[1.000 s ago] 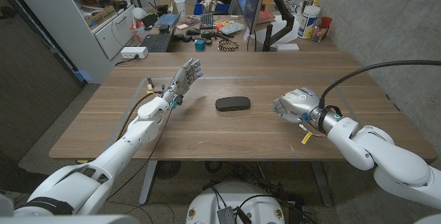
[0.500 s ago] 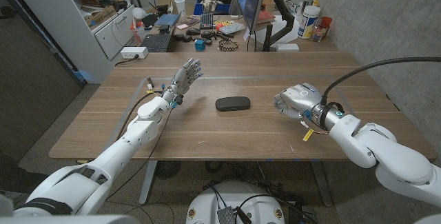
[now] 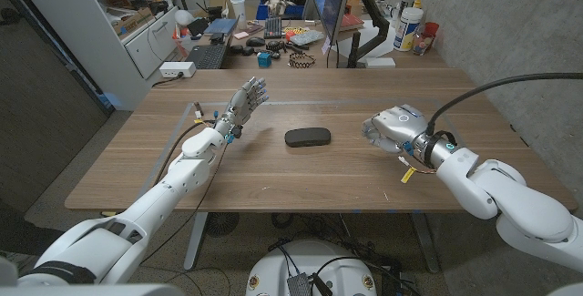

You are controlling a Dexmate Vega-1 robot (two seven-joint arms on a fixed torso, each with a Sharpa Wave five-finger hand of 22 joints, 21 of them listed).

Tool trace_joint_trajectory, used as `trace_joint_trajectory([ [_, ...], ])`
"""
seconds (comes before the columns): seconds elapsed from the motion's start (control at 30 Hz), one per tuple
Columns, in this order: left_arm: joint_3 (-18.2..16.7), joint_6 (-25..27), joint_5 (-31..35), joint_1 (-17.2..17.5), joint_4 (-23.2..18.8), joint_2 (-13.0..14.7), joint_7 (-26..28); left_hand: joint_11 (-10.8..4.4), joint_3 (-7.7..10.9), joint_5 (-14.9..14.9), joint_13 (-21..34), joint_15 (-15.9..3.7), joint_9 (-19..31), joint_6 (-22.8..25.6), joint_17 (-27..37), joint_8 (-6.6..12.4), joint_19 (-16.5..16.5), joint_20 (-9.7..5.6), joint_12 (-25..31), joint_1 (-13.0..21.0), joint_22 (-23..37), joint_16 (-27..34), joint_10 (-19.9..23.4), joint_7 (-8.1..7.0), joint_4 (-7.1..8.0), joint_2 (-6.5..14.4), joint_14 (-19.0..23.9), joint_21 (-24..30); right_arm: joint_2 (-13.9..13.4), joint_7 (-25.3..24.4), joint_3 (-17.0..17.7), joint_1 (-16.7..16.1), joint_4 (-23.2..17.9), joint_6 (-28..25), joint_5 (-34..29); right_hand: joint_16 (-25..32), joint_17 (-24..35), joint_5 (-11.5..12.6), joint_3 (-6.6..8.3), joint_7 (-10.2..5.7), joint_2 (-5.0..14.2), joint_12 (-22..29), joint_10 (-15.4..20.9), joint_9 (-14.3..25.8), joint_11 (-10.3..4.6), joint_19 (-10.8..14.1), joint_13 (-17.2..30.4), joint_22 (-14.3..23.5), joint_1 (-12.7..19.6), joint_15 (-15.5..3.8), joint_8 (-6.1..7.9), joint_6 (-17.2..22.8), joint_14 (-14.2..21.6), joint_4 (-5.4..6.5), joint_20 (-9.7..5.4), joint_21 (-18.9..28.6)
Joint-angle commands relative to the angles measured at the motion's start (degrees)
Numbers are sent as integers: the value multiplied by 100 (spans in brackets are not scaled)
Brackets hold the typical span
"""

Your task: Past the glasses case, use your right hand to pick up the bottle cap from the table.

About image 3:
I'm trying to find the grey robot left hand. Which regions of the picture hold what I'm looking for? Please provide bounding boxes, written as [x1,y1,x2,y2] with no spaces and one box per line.
[213,76,270,138]

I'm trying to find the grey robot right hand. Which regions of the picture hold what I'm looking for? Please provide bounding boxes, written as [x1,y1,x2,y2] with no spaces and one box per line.
[362,103,436,159]

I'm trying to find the black glasses case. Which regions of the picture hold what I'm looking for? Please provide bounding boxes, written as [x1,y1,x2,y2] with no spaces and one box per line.
[284,127,332,148]

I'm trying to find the small white box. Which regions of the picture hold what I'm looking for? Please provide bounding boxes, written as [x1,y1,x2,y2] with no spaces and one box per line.
[364,56,397,69]

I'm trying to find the white power strip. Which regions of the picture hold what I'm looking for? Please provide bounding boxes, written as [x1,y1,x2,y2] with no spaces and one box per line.
[159,61,198,79]

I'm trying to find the blue notebook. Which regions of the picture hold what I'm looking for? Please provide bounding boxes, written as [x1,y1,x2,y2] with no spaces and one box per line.
[203,17,239,36]

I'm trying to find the small black keyboard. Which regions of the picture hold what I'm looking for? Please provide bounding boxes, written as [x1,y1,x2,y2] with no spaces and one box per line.
[263,16,283,40]

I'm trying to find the glass jar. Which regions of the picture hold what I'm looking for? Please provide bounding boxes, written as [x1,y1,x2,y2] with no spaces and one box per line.
[412,31,432,56]

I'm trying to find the white tumbler cup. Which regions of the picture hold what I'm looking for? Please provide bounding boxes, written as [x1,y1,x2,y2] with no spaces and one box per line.
[230,0,248,32]

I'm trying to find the clear plastic bag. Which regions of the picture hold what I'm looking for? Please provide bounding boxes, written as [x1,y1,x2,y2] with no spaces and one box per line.
[289,29,325,46]

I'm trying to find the blue storage bin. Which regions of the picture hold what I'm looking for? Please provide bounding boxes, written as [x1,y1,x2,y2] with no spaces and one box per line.
[255,3,305,21]

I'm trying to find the red book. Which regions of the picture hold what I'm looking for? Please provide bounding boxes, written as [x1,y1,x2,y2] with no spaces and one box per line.
[339,13,365,32]

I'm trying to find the grey table leg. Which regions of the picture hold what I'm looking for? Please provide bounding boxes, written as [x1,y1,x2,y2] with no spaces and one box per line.
[409,213,441,274]
[183,212,210,271]

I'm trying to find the white shelf cabinet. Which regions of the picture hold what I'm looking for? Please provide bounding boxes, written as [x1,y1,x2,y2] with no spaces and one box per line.
[8,0,181,110]

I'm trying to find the white robot torso base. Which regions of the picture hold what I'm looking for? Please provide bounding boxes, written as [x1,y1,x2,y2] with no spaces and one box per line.
[245,240,378,296]

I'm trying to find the black coiled cable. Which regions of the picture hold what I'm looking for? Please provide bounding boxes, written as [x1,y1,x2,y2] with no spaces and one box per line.
[288,52,317,69]

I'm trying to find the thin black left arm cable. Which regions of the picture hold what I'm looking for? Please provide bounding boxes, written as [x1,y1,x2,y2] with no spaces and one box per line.
[140,143,231,265]

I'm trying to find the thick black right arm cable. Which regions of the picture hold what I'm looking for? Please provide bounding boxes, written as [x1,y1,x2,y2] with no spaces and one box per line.
[425,72,583,138]

